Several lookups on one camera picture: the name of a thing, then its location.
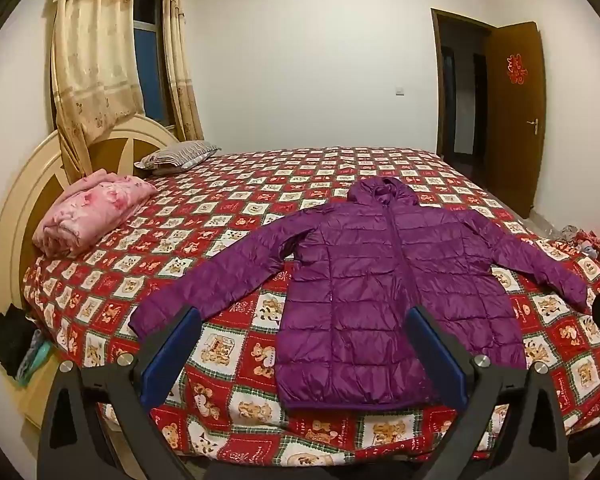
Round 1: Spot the brown wooden door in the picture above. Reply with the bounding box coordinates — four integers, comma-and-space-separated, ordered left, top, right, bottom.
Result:
485, 21, 547, 219

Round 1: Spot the narrow beige floral curtain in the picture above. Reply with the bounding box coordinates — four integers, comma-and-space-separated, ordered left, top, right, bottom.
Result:
161, 0, 204, 143

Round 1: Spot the folded pink floral blanket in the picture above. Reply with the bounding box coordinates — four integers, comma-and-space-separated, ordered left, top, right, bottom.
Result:
32, 170, 159, 258

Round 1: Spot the black clothes pile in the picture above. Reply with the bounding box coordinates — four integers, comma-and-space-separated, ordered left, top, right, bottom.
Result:
0, 305, 40, 380

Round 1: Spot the purple hooded puffer jacket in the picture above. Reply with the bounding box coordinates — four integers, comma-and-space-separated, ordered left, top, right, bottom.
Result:
128, 176, 592, 412

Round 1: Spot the dark wooden door frame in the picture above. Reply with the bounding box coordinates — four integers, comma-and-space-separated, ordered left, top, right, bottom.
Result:
430, 7, 493, 161

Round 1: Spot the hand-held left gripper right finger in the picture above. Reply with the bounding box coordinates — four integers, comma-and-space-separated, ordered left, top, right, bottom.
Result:
405, 304, 569, 480

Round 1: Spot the light wooden nightstand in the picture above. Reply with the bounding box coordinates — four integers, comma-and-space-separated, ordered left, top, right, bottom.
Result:
17, 357, 68, 430

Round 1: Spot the teal cloth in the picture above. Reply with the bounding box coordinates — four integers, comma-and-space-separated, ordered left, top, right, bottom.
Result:
16, 336, 56, 387

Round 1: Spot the red patterned bedsheet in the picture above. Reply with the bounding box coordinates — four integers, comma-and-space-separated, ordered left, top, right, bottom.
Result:
22, 146, 600, 472

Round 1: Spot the red paper door decoration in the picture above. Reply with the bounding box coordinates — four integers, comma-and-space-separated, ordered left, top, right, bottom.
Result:
504, 52, 526, 86

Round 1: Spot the window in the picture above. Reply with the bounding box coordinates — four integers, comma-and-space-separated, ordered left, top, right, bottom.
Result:
132, 0, 177, 128

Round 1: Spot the clutter pile on floor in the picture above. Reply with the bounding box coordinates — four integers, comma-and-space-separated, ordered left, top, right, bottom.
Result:
550, 225, 600, 261

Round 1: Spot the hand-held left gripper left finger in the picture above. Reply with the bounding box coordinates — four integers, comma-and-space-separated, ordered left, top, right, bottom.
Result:
37, 306, 204, 480

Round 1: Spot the cream wooden headboard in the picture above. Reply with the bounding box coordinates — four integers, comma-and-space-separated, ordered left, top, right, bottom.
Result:
0, 114, 181, 331

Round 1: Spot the striped pillow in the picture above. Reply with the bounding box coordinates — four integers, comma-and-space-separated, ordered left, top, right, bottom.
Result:
134, 141, 222, 176

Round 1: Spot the wide beige floral curtain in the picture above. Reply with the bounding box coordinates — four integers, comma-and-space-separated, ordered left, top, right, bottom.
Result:
50, 0, 146, 186

